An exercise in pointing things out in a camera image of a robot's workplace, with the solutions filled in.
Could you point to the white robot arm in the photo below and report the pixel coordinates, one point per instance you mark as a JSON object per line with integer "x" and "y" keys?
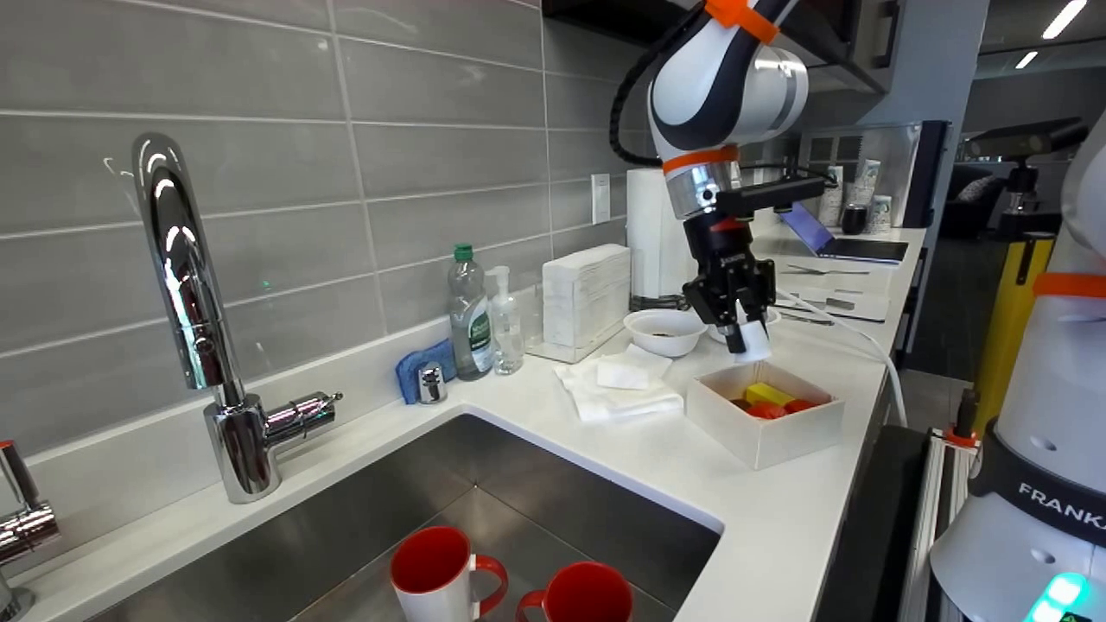
{"x": 708, "y": 86}

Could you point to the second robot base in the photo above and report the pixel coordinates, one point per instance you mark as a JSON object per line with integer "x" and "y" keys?
{"x": 1030, "y": 532}

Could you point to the red block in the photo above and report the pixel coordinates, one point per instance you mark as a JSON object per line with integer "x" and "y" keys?
{"x": 768, "y": 411}

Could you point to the clear sanitizer bottle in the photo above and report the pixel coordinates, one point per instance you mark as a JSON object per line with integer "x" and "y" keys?
{"x": 506, "y": 322}

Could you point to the red mug upper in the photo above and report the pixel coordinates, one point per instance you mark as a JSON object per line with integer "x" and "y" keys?
{"x": 441, "y": 578}

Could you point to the red mug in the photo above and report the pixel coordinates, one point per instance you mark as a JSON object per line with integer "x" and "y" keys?
{"x": 441, "y": 578}
{"x": 578, "y": 592}

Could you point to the small side tap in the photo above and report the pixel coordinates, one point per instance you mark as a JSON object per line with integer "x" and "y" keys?
{"x": 24, "y": 530}

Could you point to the white cloth napkins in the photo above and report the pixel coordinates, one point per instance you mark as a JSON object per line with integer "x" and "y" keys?
{"x": 621, "y": 388}

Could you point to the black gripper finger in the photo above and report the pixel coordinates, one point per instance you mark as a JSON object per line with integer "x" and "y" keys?
{"x": 767, "y": 311}
{"x": 723, "y": 330}

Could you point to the metal spoon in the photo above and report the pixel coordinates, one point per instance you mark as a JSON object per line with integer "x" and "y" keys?
{"x": 831, "y": 318}

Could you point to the green cap soap bottle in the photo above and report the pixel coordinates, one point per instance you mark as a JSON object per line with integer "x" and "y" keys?
{"x": 468, "y": 316}

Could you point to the chrome faucet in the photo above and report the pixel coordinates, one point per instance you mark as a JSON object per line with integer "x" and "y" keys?
{"x": 244, "y": 429}

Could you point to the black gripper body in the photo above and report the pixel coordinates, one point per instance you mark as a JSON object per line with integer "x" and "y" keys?
{"x": 730, "y": 276}

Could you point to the blue sponge holder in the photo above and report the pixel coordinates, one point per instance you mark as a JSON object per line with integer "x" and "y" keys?
{"x": 427, "y": 374}

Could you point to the wooden box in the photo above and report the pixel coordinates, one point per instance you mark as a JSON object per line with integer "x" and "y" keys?
{"x": 717, "y": 404}

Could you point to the small white cup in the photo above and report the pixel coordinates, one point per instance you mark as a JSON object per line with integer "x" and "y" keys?
{"x": 755, "y": 340}

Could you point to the red mug lower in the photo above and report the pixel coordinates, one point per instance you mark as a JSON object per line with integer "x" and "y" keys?
{"x": 578, "y": 592}

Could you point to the paper towel roll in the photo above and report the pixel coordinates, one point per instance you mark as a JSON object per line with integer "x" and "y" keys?
{"x": 658, "y": 251}

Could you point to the white bowl with coffee beans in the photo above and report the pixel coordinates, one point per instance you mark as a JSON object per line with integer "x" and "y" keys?
{"x": 666, "y": 330}

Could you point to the clear napkin holder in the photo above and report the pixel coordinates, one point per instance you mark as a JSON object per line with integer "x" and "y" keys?
{"x": 583, "y": 300}

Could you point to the yellow block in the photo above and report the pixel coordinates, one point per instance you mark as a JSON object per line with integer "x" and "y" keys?
{"x": 763, "y": 392}

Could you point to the laptop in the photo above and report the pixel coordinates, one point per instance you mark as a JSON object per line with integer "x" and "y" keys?
{"x": 818, "y": 238}

